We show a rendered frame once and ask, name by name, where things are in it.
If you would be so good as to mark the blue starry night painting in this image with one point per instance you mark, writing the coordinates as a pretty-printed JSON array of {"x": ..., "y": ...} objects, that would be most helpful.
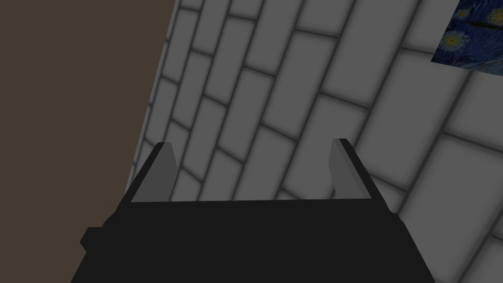
[{"x": 473, "y": 37}]

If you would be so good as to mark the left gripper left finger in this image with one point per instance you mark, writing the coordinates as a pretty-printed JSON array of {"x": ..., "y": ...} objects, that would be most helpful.
[{"x": 155, "y": 179}]

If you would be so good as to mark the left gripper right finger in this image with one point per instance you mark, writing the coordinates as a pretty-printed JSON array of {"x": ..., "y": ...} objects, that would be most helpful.
[{"x": 347, "y": 177}]

